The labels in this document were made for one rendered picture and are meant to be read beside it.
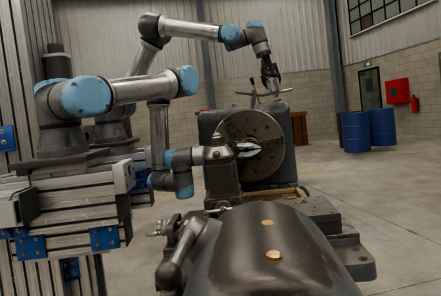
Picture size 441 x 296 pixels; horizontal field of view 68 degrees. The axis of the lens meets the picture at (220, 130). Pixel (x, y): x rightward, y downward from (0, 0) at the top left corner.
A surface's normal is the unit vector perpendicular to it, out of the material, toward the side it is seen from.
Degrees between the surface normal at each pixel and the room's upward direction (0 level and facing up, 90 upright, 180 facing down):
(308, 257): 24
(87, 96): 91
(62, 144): 73
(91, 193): 90
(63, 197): 90
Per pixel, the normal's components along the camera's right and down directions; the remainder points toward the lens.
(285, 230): 0.18, -0.98
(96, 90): 0.70, -0.04
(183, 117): 0.18, 0.03
